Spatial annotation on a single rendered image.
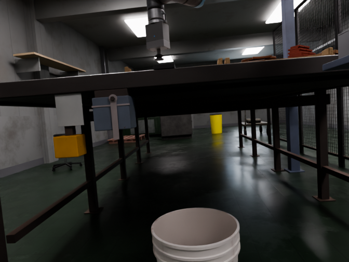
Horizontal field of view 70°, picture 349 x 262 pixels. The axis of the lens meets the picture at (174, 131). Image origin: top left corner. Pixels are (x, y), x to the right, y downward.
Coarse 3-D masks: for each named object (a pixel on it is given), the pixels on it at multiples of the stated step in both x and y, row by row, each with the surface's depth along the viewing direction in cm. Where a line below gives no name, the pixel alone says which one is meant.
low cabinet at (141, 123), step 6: (138, 120) 889; (150, 120) 884; (156, 120) 882; (144, 126) 888; (150, 126) 886; (156, 126) 884; (126, 132) 897; (132, 132) 894; (144, 132) 889; (150, 132) 887; (156, 132) 886
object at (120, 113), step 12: (96, 96) 91; (108, 96) 91; (120, 96) 89; (96, 108) 90; (108, 108) 90; (120, 108) 90; (132, 108) 95; (96, 120) 90; (108, 120) 90; (120, 120) 90; (132, 120) 93
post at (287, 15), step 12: (288, 0) 272; (288, 12) 273; (288, 24) 274; (288, 36) 274; (288, 48) 275; (288, 96) 279; (288, 108) 281; (288, 120) 283; (288, 132) 286; (288, 144) 288; (288, 156) 290; (288, 168) 293
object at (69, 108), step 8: (56, 96) 93; (64, 96) 93; (72, 96) 93; (80, 96) 93; (56, 104) 93; (64, 104) 93; (72, 104) 93; (80, 104) 93; (64, 112) 93; (72, 112) 93; (80, 112) 93; (64, 120) 94; (72, 120) 93; (80, 120) 93
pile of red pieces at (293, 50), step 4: (292, 48) 181; (296, 48) 178; (300, 48) 176; (304, 48) 179; (308, 48) 186; (292, 52) 181; (296, 52) 178; (300, 52) 176; (304, 52) 177; (308, 52) 180; (312, 52) 186; (288, 56) 183; (292, 56) 181; (296, 56) 178; (300, 56) 176; (304, 56) 175
